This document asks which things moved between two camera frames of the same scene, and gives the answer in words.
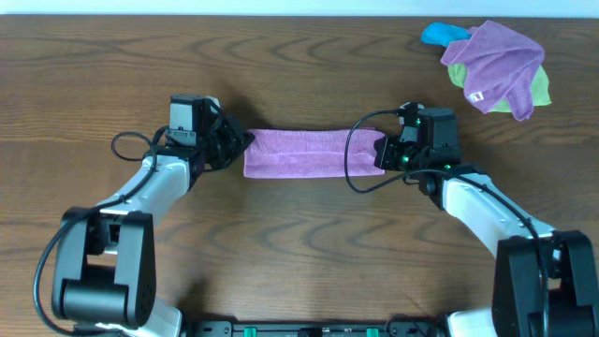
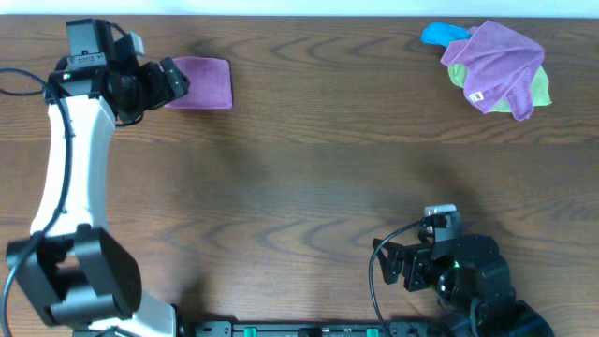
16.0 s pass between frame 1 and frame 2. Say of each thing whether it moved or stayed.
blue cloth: stayed
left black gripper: moved
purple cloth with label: stayed
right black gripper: moved
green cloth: stayed
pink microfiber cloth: moved
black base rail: stayed
